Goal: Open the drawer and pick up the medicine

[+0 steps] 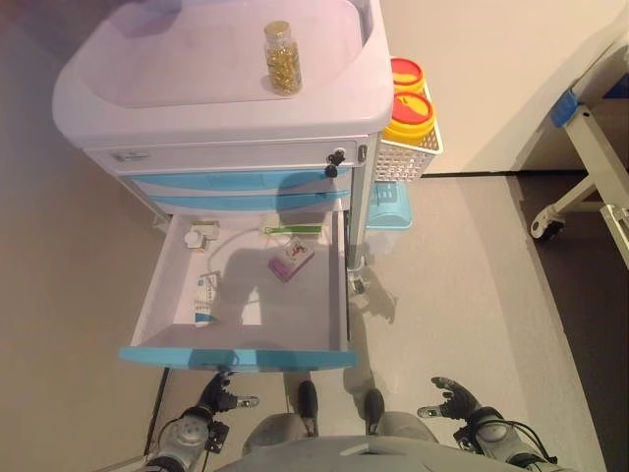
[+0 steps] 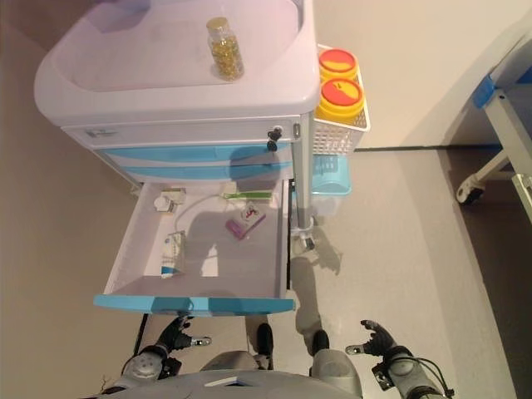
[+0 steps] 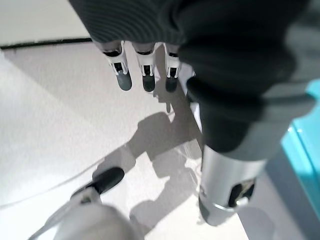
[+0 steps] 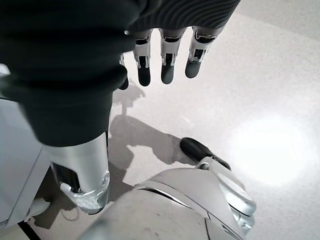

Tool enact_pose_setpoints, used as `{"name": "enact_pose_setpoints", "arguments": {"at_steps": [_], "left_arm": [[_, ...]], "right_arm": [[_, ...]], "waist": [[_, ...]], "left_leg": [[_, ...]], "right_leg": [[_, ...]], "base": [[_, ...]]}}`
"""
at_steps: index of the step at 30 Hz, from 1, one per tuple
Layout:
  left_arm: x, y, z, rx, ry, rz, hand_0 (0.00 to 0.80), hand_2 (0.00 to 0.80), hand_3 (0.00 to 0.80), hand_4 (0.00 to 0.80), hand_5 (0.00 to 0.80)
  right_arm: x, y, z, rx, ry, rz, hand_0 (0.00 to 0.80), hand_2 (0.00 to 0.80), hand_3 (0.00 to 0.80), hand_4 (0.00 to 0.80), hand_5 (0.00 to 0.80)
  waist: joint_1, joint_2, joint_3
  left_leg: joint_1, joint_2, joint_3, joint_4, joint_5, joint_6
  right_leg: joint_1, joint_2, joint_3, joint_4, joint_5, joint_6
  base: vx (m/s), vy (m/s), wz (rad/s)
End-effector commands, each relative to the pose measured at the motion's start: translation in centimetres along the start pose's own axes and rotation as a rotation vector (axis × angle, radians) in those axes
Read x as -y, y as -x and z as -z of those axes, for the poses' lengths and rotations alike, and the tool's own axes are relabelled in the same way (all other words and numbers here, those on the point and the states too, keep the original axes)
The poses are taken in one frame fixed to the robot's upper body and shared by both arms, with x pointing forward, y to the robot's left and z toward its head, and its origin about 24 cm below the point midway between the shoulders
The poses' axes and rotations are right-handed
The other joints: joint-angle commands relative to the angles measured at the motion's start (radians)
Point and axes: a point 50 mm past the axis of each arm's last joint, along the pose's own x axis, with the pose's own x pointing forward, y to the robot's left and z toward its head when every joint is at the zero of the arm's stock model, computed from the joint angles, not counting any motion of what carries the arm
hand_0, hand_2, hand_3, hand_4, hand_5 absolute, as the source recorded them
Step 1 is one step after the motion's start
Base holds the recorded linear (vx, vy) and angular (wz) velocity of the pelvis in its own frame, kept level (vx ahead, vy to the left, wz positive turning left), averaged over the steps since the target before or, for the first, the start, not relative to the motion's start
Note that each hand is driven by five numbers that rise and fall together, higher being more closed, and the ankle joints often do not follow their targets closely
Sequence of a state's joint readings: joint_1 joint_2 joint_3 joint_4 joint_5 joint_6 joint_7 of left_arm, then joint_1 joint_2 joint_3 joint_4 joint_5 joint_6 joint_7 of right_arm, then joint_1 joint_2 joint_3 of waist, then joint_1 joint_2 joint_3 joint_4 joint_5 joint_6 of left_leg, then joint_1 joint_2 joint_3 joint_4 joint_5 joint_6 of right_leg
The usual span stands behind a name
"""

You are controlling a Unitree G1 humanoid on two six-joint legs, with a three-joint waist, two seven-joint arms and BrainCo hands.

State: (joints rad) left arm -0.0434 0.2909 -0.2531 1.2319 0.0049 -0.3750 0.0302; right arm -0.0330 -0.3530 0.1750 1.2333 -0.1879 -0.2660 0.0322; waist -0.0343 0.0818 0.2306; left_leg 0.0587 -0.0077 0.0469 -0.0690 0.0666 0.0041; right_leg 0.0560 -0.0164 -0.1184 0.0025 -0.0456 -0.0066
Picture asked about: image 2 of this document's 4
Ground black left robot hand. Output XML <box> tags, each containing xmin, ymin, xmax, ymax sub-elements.
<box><xmin>160</xmin><ymin>314</ymin><xmax>212</xmax><ymax>352</ymax></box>

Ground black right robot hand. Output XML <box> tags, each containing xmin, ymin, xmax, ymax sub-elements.
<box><xmin>345</xmin><ymin>318</ymin><xmax>400</xmax><ymax>359</ymax></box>

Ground blue front medicine drawer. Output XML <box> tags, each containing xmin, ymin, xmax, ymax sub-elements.
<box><xmin>93</xmin><ymin>178</ymin><xmax>298</xmax><ymax>318</ymax></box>

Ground clear bottle of yellow capsules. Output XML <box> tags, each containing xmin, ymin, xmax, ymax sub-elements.
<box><xmin>206</xmin><ymin>17</ymin><xmax>246</xmax><ymax>83</ymax></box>

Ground white and blue medicine box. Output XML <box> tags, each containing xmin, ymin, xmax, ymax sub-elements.
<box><xmin>160</xmin><ymin>230</ymin><xmax>187</xmax><ymax>279</ymax></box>

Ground purple and white medicine box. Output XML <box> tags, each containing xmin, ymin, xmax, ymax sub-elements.
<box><xmin>225</xmin><ymin>202</ymin><xmax>268</xmax><ymax>242</ymax></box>

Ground green and white medicine box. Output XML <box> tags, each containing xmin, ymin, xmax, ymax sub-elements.
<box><xmin>223</xmin><ymin>190</ymin><xmax>272</xmax><ymax>202</ymax></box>

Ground blue front cart drawer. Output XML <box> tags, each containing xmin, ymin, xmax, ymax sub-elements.
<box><xmin>99</xmin><ymin>145</ymin><xmax>294</xmax><ymax>168</ymax></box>
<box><xmin>118</xmin><ymin>162</ymin><xmax>294</xmax><ymax>183</ymax></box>

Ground grey right robot leg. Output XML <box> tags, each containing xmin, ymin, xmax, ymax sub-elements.
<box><xmin>309</xmin><ymin>329</ymin><xmax>363</xmax><ymax>396</ymax></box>

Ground grey robot leg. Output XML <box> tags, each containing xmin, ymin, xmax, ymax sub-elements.
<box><xmin>199</xmin><ymin>323</ymin><xmax>276</xmax><ymax>374</ymax></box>
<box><xmin>309</xmin><ymin>329</ymin><xmax>363</xmax><ymax>396</ymax></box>

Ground grey left robot leg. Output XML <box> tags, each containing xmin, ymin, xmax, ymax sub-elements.
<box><xmin>199</xmin><ymin>323</ymin><xmax>276</xmax><ymax>374</ymax></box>

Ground grey robot torso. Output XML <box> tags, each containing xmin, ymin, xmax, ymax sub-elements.
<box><xmin>124</xmin><ymin>369</ymin><xmax>333</xmax><ymax>399</ymax></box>

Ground cart caster wheel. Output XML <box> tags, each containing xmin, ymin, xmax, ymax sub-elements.
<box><xmin>293</xmin><ymin>232</ymin><xmax>317</xmax><ymax>251</ymax></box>

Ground white tube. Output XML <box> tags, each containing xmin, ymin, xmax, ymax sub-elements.
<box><xmin>173</xmin><ymin>194</ymin><xmax>228</xmax><ymax>234</ymax></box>

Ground translucent plastic bin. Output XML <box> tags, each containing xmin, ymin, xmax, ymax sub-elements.
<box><xmin>311</xmin><ymin>193</ymin><xmax>351</xmax><ymax>218</ymax></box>

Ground light blue waste bin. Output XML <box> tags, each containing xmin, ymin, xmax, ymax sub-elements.
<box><xmin>310</xmin><ymin>154</ymin><xmax>354</xmax><ymax>197</ymax></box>

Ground white mesh cart basket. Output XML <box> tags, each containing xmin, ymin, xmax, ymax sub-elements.
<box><xmin>309</xmin><ymin>43</ymin><xmax>372</xmax><ymax>156</ymax></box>

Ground black cart keys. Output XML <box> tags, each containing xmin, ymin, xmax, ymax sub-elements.
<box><xmin>267</xmin><ymin>127</ymin><xmax>285</xmax><ymax>152</ymax></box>

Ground yellow red-lid sharps container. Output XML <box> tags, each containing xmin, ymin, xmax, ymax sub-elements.
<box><xmin>314</xmin><ymin>77</ymin><xmax>367</xmax><ymax>124</ymax></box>
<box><xmin>318</xmin><ymin>47</ymin><xmax>360</xmax><ymax>81</ymax></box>

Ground white medical cart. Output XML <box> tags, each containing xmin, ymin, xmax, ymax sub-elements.
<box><xmin>33</xmin><ymin>0</ymin><xmax>322</xmax><ymax>251</ymax></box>

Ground white hospital bed frame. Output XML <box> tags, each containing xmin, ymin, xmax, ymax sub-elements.
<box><xmin>456</xmin><ymin>31</ymin><xmax>532</xmax><ymax>221</ymax></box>

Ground blue bed frame clip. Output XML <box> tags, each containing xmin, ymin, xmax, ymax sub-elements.
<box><xmin>473</xmin><ymin>66</ymin><xmax>506</xmax><ymax>110</ymax></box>

